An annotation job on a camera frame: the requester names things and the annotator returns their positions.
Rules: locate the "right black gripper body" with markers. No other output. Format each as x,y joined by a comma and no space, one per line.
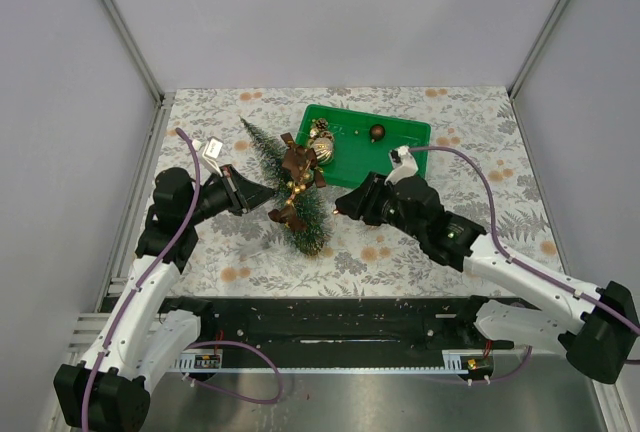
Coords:
382,208

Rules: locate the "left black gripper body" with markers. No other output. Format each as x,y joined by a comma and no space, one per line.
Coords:
233,194

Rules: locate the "green plastic tray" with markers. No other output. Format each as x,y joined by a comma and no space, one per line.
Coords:
355,155

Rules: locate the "small frosted christmas tree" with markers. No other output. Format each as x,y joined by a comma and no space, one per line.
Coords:
310,206

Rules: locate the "brown ribbon bow decoration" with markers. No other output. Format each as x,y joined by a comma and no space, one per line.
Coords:
304,173

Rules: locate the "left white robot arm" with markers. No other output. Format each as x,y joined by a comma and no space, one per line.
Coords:
110,388

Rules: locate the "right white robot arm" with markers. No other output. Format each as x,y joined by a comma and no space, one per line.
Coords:
593,327

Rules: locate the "clear plastic battery box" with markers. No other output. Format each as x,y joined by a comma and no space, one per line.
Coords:
252,250

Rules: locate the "silver gold ribbed ornament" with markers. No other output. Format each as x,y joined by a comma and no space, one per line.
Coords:
324,148

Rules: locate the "gold pine cone ornament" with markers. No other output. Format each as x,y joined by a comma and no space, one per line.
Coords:
319,124

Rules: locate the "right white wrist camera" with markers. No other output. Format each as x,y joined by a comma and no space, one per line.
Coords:
403,165

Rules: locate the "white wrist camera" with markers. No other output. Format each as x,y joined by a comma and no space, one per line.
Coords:
403,165
208,152

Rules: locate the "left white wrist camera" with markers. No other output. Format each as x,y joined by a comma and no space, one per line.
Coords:
208,152

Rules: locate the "left aluminium frame post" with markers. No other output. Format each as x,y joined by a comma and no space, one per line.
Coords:
134,52

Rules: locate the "aluminium frame post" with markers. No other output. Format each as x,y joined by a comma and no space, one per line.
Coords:
538,46
134,52

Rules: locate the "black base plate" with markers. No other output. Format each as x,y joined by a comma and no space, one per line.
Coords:
288,324

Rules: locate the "white slotted cable duct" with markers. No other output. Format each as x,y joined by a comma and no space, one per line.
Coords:
331,359

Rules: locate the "aluminium rail profile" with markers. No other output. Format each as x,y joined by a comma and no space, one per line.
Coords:
86,330

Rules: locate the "right aluminium frame post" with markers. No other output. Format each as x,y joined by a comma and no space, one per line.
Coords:
538,46

